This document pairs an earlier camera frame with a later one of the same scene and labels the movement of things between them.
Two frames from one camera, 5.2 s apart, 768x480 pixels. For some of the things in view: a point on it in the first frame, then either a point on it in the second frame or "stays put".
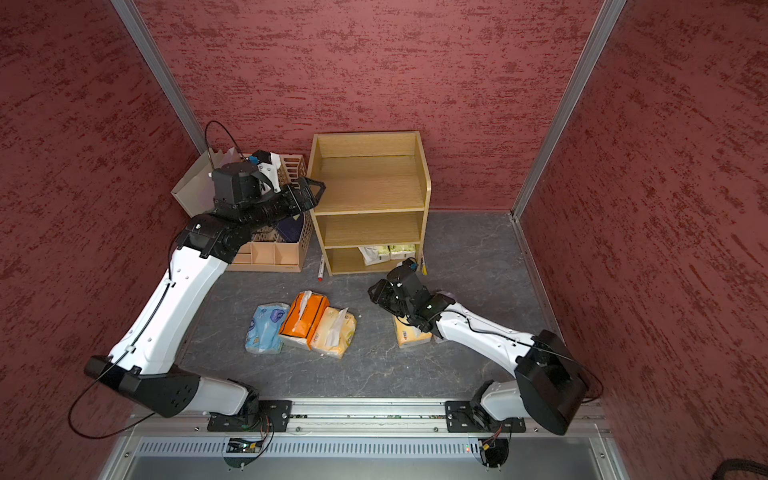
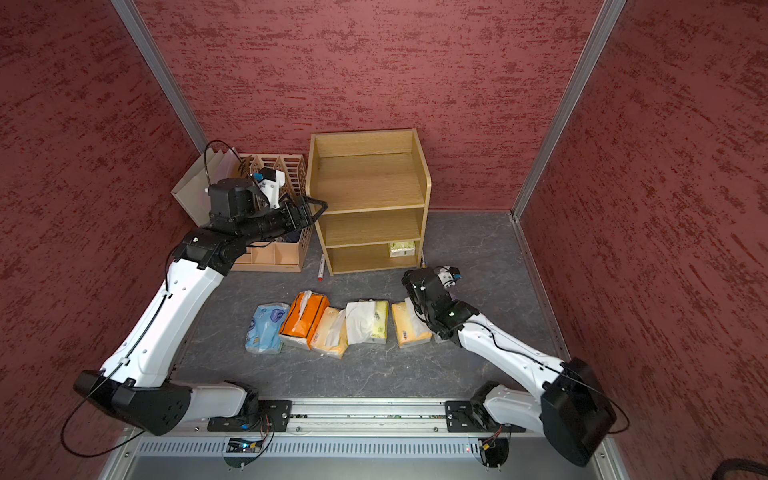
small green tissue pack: (375, 254) → (380, 325)
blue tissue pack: (263, 332) stays put
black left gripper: (296, 206) → (303, 213)
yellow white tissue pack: (408, 334) stays put
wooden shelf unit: (371, 215) stays put
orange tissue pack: (307, 307) stays put
